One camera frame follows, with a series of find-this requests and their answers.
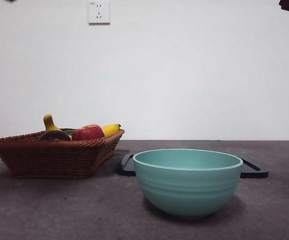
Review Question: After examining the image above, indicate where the dark red plum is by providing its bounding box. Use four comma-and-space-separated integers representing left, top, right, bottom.
38, 129, 72, 142

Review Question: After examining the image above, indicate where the teal ribbed bowl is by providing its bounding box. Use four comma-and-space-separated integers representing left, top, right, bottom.
132, 148, 244, 220

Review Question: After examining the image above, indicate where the yellow banana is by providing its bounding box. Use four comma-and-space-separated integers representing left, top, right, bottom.
43, 114, 122, 137

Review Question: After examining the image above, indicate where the red apple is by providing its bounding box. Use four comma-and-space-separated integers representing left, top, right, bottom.
71, 124, 106, 142

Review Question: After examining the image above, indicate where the brown wicker basket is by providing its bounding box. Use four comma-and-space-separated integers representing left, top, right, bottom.
0, 128, 126, 180

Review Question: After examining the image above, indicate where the dark green rectangular tray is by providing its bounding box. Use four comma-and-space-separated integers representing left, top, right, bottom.
116, 153, 270, 179

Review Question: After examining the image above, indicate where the white wall socket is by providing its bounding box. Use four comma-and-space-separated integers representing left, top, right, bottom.
88, 1, 111, 25

